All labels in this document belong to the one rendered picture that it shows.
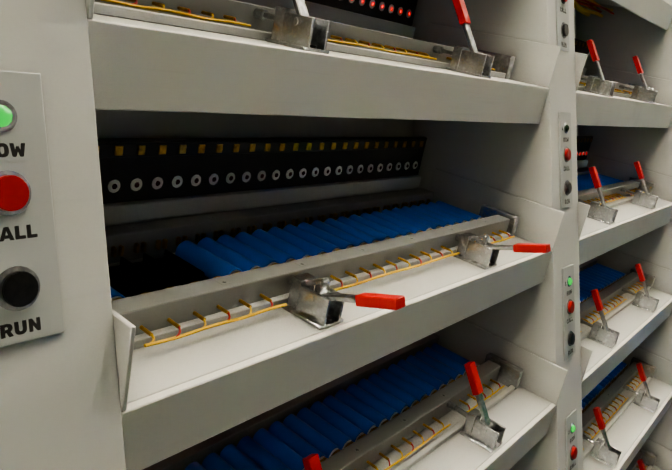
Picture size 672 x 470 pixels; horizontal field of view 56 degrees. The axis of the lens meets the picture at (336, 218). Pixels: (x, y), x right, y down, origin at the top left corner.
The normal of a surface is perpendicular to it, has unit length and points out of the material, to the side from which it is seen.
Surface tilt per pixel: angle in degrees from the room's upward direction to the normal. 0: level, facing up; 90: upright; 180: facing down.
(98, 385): 90
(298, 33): 90
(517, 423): 18
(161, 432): 108
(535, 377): 90
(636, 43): 90
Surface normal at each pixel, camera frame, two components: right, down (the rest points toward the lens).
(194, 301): 0.75, 0.33
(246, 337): 0.19, -0.94
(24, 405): 0.77, 0.01
